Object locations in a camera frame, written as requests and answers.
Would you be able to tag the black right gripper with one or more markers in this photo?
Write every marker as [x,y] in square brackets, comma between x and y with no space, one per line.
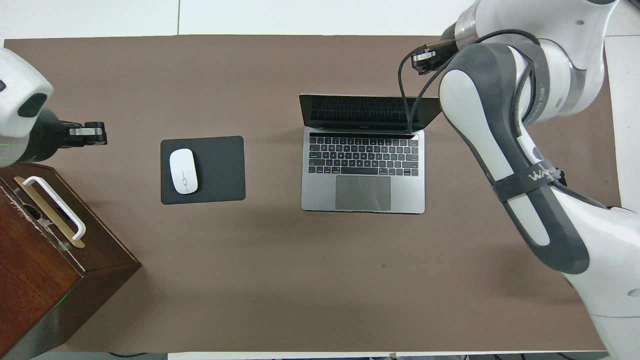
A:
[444,54]

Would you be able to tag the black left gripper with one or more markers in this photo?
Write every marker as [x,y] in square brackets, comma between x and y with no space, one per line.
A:
[50,135]

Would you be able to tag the silver grey laptop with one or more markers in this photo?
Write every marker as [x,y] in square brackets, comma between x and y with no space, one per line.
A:
[320,195]

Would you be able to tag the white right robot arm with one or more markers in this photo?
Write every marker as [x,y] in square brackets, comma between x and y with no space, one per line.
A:
[550,225]

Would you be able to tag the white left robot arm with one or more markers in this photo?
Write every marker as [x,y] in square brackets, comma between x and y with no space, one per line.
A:
[17,80]

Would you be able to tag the white computer mouse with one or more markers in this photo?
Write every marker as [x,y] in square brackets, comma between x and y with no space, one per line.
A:
[183,171]

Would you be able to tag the black mouse pad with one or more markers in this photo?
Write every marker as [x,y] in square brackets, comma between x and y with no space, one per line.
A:
[222,170]

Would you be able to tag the dark brown wooden box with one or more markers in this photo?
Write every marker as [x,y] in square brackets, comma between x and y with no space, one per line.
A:
[35,280]

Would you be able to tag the brown table mat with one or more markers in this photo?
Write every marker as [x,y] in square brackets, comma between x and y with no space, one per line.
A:
[300,285]

